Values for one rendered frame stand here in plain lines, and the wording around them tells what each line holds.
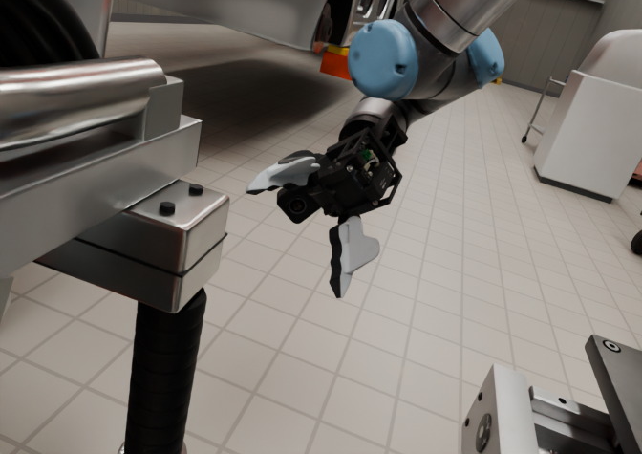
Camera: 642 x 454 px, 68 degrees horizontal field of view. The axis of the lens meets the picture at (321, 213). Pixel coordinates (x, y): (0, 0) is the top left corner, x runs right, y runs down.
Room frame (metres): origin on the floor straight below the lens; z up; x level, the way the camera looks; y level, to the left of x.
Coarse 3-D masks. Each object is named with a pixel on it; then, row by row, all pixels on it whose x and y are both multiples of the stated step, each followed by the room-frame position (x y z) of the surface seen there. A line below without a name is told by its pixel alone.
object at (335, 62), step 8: (328, 48) 3.77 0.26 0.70; (336, 48) 3.77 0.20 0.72; (344, 48) 3.79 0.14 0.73; (328, 56) 3.76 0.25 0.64; (336, 56) 3.75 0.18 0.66; (344, 56) 3.74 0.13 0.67; (328, 64) 3.76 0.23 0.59; (336, 64) 3.75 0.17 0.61; (344, 64) 3.74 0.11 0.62; (328, 72) 3.76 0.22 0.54; (336, 72) 3.75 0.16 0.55; (344, 72) 3.74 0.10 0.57
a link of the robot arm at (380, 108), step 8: (360, 104) 0.61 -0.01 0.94; (368, 104) 0.61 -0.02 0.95; (376, 104) 0.60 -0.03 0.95; (384, 104) 0.61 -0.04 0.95; (392, 104) 0.61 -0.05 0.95; (352, 112) 0.61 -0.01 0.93; (360, 112) 0.59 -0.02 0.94; (368, 112) 0.59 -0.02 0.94; (376, 112) 0.59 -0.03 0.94; (384, 112) 0.59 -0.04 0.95; (392, 112) 0.60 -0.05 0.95; (400, 112) 0.61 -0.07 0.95; (400, 120) 0.60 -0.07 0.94; (400, 128) 0.60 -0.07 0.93; (384, 136) 0.58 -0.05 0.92
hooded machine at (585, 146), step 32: (640, 32) 4.25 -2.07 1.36; (608, 64) 4.26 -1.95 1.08; (640, 64) 4.22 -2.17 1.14; (576, 96) 4.25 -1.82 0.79; (608, 96) 4.21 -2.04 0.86; (640, 96) 4.16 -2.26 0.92; (576, 128) 4.23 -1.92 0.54; (608, 128) 4.19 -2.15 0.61; (640, 128) 4.14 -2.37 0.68; (544, 160) 4.32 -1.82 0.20; (576, 160) 4.21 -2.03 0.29; (608, 160) 4.16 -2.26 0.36; (640, 160) 4.20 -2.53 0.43; (576, 192) 4.22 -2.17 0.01; (608, 192) 4.14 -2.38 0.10
